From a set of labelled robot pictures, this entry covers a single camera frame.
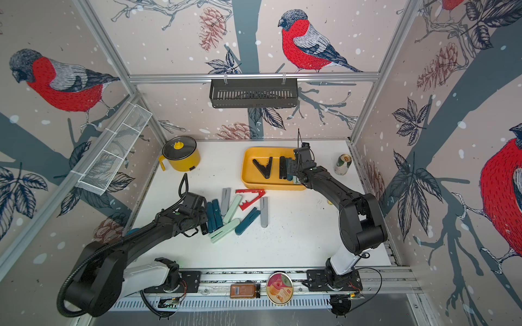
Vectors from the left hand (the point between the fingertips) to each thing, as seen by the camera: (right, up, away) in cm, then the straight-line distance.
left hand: (206, 211), depth 90 cm
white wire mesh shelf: (-41, +28, -1) cm, 50 cm away
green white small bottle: (+65, +21, +8) cm, 69 cm away
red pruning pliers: (+18, +2, +3) cm, 18 cm away
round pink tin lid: (+32, -21, -21) cm, 44 cm away
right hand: (+43, +22, +5) cm, 49 cm away
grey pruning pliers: (+26, 0, 0) cm, 26 cm away
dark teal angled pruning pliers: (+19, -4, -2) cm, 19 cm away
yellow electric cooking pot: (-17, +27, +13) cm, 34 cm away
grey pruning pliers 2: (+8, +5, +5) cm, 10 cm away
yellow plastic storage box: (+25, +26, +25) cm, 44 cm away
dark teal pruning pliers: (+37, +20, -4) cm, 43 cm away
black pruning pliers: (+27, +18, +15) cm, 35 cm away
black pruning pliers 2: (+36, +19, +15) cm, 43 cm away
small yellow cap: (+46, +12, -32) cm, 57 cm away
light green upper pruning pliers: (+12, 0, +1) cm, 12 cm away
